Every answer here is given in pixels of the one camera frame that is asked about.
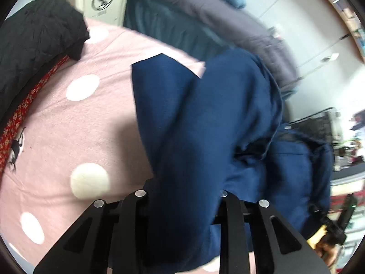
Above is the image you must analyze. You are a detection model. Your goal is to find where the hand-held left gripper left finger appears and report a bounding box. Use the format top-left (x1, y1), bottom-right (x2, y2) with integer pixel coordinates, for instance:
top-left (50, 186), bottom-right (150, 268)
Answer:
top-left (33, 189), bottom-right (149, 274)

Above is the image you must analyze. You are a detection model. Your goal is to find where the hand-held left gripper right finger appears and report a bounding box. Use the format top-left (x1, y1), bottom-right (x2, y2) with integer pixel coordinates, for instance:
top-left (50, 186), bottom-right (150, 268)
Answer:
top-left (218, 190), bottom-right (330, 274)

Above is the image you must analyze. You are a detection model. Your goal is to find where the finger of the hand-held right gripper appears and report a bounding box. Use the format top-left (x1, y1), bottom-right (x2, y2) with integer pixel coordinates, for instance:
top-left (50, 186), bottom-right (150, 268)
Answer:
top-left (322, 216), bottom-right (348, 245)

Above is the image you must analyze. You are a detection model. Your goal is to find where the navy blue jacket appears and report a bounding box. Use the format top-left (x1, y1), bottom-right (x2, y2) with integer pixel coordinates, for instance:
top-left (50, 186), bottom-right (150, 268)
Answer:
top-left (130, 48), bottom-right (335, 272)

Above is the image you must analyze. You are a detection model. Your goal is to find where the person's right hand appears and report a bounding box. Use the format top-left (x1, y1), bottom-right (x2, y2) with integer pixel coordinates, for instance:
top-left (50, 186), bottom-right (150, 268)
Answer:
top-left (316, 235), bottom-right (344, 267)

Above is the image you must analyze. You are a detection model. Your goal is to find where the pink polka-dot blanket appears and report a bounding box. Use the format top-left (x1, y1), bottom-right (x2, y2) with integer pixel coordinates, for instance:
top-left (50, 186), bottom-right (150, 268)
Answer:
top-left (0, 17), bottom-right (206, 271)

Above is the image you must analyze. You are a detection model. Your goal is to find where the red floral cloth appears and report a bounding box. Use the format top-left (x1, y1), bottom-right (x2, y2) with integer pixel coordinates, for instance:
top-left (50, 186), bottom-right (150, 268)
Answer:
top-left (0, 55), bottom-right (71, 174)

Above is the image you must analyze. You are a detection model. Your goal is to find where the black fluffy garment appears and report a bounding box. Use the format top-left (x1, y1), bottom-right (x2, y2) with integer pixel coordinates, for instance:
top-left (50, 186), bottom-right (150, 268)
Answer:
top-left (0, 0), bottom-right (91, 120)

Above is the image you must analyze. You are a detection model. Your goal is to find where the grey and teal clothing pile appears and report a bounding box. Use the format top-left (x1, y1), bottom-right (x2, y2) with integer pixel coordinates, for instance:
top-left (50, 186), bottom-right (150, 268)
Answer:
top-left (123, 0), bottom-right (301, 99)

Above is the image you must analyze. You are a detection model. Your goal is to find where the black wire rack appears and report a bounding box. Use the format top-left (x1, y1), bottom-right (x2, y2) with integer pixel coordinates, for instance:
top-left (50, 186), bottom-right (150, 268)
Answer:
top-left (284, 107), bottom-right (344, 174)

